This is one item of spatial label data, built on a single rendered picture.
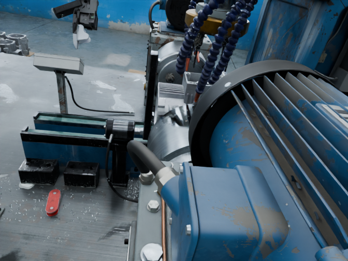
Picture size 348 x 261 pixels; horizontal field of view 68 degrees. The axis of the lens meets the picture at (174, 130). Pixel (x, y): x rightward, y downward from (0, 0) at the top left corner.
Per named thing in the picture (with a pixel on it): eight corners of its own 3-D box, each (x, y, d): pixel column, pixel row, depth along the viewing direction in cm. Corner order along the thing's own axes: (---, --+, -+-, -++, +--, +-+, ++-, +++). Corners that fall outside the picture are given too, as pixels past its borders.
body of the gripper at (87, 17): (93, 24, 99) (96, -6, 100) (70, 20, 98) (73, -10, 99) (97, 32, 107) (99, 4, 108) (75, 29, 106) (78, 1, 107)
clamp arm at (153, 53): (151, 135, 78) (161, 51, 64) (151, 141, 75) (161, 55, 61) (140, 134, 77) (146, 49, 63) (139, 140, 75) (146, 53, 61)
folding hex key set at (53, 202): (57, 216, 72) (57, 212, 71) (45, 217, 71) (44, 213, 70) (61, 192, 79) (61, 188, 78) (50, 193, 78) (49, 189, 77)
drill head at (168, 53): (195, 83, 140) (204, 35, 126) (206, 116, 109) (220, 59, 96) (149, 77, 137) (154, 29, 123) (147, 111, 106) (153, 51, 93)
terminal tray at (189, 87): (214, 94, 90) (218, 75, 87) (220, 109, 82) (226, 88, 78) (180, 90, 89) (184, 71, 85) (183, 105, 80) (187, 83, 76)
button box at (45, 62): (83, 75, 105) (84, 62, 106) (79, 70, 98) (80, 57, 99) (39, 70, 103) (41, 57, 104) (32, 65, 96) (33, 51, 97)
